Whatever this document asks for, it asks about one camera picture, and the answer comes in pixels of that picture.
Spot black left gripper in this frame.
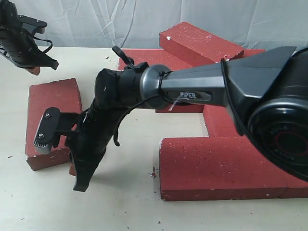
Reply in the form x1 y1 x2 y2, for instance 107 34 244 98
0 31 59 76

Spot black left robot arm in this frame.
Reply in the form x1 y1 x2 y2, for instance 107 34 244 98
0 0 59 71

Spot red brick front right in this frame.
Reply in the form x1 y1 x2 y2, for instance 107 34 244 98
280 173 308 199

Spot red brick back right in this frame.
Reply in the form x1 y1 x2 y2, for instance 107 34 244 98
243 49 266 58

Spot white wrinkled backdrop curtain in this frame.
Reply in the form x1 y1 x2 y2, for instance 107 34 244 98
15 0 308 49

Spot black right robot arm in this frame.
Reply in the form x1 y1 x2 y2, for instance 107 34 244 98
66 46 308 192

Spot red brick pushed sideways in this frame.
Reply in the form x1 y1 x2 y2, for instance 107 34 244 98
25 78 82 171

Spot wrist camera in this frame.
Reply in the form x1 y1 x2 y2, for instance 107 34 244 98
33 107 80 155
18 15 48 35

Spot red brick front large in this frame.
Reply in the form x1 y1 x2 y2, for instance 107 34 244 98
159 137 288 201

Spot red brick back left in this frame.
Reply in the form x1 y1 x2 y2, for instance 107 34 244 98
123 49 192 71

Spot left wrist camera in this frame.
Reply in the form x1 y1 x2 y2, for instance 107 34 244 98
18 15 48 35

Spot red brick stacked on top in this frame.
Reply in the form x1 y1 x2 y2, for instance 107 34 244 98
159 22 244 66

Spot red brick third row right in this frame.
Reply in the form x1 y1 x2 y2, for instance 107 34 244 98
203 105 240 137

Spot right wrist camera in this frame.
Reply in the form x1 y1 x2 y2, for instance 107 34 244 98
33 107 80 155

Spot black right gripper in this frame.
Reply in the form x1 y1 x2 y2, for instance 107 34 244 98
67 115 120 192

